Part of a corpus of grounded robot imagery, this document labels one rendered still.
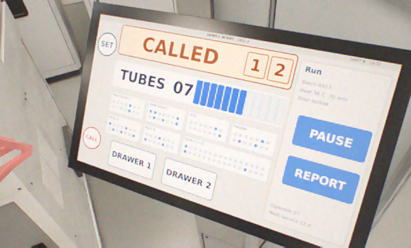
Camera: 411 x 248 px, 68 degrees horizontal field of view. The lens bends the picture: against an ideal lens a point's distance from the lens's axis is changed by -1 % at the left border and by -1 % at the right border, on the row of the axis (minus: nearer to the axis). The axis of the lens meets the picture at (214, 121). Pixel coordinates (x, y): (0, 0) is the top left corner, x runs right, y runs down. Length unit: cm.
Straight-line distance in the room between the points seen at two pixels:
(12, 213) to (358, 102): 85
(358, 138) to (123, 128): 37
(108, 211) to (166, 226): 33
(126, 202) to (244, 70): 136
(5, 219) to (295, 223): 75
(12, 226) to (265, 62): 81
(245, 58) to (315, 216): 25
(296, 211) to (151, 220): 123
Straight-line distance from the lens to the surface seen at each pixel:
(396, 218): 179
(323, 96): 45
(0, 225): 101
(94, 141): 60
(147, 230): 162
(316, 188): 47
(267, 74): 46
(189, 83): 49
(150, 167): 54
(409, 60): 47
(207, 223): 81
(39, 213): 98
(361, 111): 45
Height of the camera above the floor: 142
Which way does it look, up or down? 45 degrees down
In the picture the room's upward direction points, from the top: 4 degrees counter-clockwise
